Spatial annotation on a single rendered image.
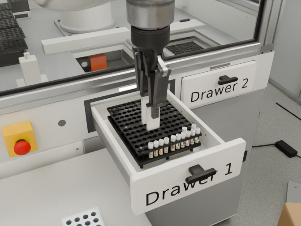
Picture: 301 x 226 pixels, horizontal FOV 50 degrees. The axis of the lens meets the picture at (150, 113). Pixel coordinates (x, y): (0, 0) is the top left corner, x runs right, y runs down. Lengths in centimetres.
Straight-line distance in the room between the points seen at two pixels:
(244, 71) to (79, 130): 58
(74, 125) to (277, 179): 144
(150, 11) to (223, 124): 76
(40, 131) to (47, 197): 18
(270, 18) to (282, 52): 180
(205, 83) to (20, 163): 61
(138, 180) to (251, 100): 72
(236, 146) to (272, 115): 188
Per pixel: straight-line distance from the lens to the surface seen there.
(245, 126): 135
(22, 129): 88
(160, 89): 64
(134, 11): 59
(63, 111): 92
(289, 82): 294
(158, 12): 59
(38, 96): 88
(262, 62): 123
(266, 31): 118
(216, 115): 121
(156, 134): 83
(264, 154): 226
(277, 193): 203
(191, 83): 104
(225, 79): 107
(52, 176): 95
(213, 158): 76
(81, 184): 91
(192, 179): 70
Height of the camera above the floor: 140
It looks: 34 degrees down
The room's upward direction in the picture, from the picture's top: straight up
